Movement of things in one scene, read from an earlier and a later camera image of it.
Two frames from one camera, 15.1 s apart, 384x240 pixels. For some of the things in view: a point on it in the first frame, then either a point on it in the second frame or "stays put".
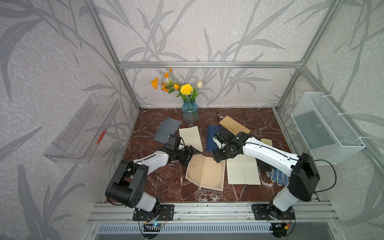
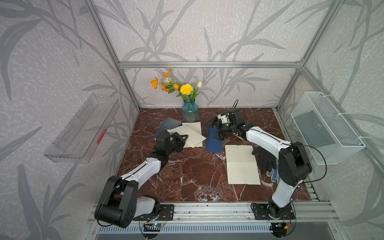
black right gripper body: x=226 y=154 → x=226 y=128
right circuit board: x=278 y=229 stays put
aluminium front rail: x=308 y=212 stays put
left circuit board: x=154 y=227 stays put
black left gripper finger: x=187 y=159 → x=178 y=145
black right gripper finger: x=217 y=155 → x=218 y=135
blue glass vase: x=190 y=111 stays put
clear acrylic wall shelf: x=79 y=141 stays put
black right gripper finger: x=218 y=139 → x=215 y=121
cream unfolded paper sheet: x=242 y=169 stays put
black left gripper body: x=180 y=155 → x=174 y=139
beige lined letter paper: x=204 y=172 → x=193 y=130
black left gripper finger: x=194 y=151 → x=183 y=137
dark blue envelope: x=211 y=145 stays put
